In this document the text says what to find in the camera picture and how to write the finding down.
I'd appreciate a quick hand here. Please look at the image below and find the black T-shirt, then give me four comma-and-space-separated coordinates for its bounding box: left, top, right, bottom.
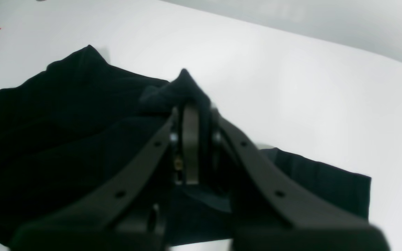
0, 45, 371, 246

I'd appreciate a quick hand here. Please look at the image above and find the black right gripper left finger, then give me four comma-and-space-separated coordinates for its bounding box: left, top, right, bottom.
9, 103, 200, 251

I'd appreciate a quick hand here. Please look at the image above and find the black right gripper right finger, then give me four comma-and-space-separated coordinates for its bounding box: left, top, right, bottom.
210, 108, 390, 251

